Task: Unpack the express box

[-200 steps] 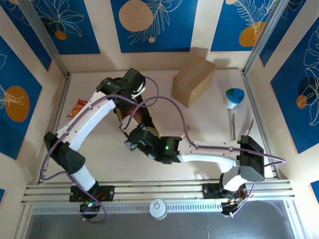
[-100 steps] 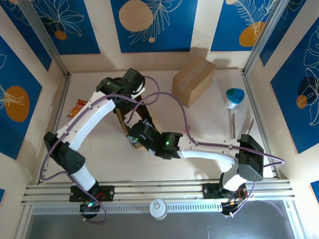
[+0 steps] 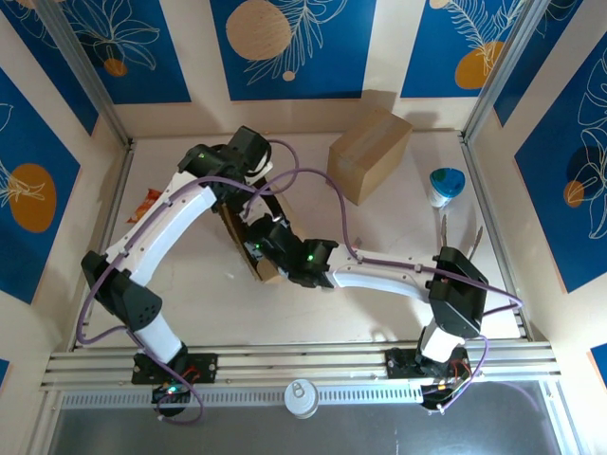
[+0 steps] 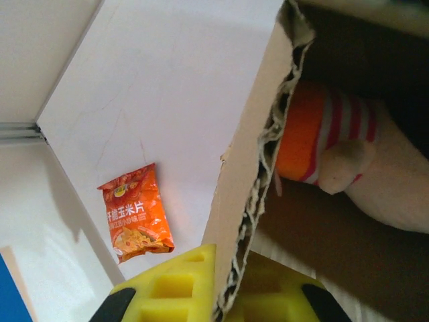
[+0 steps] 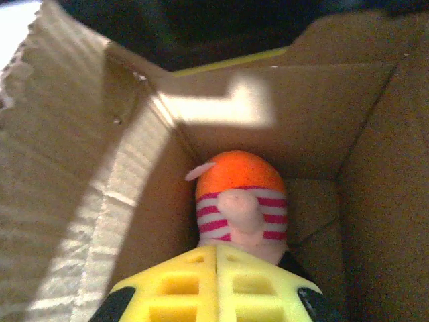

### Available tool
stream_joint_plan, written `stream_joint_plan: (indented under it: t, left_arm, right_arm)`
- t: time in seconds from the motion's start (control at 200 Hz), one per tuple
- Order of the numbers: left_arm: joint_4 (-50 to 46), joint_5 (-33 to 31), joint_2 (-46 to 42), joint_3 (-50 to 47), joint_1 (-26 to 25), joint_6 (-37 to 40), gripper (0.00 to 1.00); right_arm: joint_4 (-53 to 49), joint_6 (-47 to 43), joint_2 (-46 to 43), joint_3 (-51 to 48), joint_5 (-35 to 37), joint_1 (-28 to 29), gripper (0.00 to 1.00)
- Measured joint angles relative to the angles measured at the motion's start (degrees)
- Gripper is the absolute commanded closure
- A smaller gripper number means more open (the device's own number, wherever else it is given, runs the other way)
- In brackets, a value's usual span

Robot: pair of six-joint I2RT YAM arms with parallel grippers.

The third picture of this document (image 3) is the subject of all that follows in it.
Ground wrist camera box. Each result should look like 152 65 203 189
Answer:
229 125 270 166
244 218 285 257

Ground orange corn chips bag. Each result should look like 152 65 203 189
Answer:
125 188 165 225

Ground red-handled metal tongs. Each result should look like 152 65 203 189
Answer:
439 213 485 261

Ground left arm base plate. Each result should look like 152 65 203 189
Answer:
131 353 219 386

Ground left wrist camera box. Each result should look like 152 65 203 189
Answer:
229 125 270 166

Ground slotted grey cable duct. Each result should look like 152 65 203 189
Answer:
59 382 426 410

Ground white cup blue lid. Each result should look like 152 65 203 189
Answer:
429 167 467 209

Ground narrow aluminium side rail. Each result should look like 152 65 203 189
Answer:
458 135 535 342
75 139 138 352

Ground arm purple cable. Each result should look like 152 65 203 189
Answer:
75 136 301 426
242 169 525 414

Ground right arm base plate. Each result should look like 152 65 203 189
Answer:
386 347 470 380

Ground small cardboard box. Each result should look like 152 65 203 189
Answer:
215 182 298 286

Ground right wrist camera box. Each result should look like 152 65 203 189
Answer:
244 218 285 257

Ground grey metal panel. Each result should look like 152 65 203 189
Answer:
45 378 584 455

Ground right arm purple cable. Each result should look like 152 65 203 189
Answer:
242 169 525 414

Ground wide aluminium rail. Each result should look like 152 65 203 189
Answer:
40 340 563 388

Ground silver tin can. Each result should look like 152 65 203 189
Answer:
283 378 321 420

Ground aluminium frame post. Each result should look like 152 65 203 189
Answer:
35 0 138 149
462 0 561 143

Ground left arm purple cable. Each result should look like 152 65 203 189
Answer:
75 136 301 426

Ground large taped cardboard box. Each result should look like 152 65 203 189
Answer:
325 105 414 207

